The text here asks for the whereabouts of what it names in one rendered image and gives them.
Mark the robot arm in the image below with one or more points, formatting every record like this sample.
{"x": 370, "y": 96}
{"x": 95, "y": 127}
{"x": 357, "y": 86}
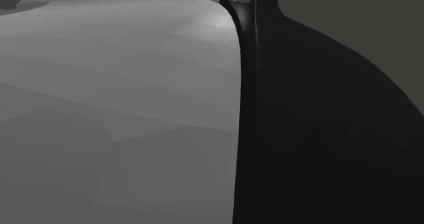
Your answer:
{"x": 132, "y": 84}

